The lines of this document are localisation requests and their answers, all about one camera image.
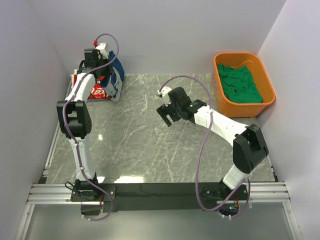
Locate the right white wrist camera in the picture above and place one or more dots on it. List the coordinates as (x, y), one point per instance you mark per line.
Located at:
(164, 94)

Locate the folded red coca-cola t-shirt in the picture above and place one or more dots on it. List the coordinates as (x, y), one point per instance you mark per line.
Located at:
(98, 93)

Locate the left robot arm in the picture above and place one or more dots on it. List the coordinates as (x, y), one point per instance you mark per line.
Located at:
(75, 121)

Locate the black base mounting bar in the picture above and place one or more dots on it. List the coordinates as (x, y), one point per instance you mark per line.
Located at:
(156, 196)

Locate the dark blue t-shirt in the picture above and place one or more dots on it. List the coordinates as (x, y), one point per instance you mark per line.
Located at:
(112, 85)

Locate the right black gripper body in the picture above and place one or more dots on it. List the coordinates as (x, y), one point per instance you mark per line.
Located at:
(175, 110)

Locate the orange plastic bin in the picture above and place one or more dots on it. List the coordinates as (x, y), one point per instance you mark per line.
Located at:
(260, 78)

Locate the green t-shirt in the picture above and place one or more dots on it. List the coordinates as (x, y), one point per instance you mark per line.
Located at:
(238, 85)

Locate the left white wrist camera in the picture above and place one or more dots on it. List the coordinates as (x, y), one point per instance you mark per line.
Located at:
(102, 49)

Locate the aluminium extrusion rail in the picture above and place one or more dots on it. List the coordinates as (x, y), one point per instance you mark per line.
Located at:
(260, 192)

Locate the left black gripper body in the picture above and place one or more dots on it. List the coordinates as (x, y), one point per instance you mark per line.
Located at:
(106, 71)

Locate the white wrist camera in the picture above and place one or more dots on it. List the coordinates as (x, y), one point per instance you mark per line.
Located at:
(102, 49)
(164, 94)

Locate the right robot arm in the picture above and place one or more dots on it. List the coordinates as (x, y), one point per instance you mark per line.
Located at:
(249, 147)

